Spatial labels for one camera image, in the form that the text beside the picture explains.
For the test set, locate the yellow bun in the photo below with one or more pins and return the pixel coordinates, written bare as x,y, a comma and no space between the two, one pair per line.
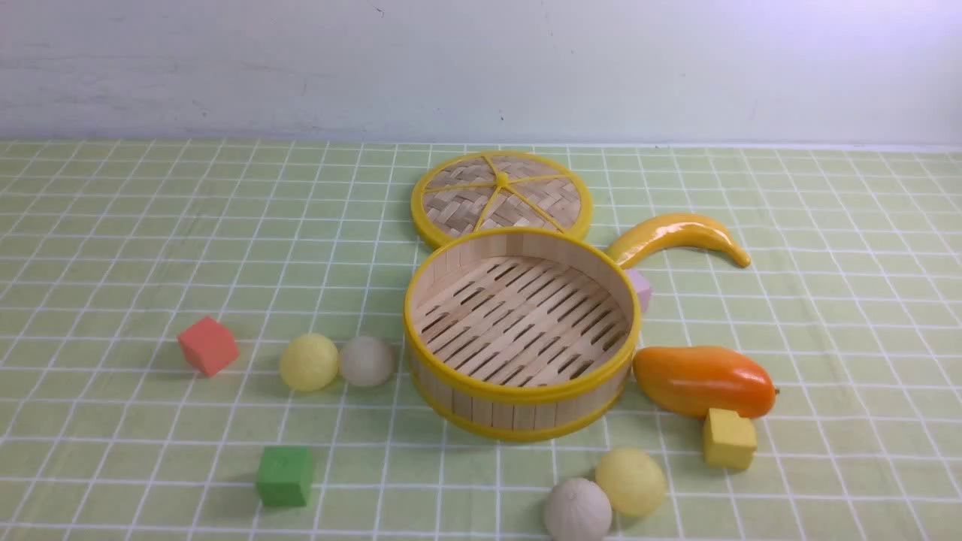
632,480
309,363

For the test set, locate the white bun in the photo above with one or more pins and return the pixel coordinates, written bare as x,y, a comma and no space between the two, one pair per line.
367,361
577,509

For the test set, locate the bamboo steamer tray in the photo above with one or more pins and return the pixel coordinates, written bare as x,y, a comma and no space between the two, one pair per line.
521,334

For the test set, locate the woven bamboo steamer lid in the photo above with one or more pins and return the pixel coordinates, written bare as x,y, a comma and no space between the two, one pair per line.
499,189

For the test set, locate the green checkered tablecloth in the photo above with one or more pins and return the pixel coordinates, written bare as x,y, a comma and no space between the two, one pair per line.
110,249

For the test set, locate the yellow foam cube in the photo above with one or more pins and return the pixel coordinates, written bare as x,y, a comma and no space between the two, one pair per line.
728,440

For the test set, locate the yellow toy banana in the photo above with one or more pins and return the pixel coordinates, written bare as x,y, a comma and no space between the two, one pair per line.
672,230

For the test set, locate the red foam cube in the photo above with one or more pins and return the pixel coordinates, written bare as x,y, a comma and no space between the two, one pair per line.
208,346

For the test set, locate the green foam cube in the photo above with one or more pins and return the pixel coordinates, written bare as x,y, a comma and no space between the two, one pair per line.
284,476

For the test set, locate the pink foam cube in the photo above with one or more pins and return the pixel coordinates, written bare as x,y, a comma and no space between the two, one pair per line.
642,288

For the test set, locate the orange toy mango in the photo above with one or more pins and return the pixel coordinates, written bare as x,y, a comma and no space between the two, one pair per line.
689,381

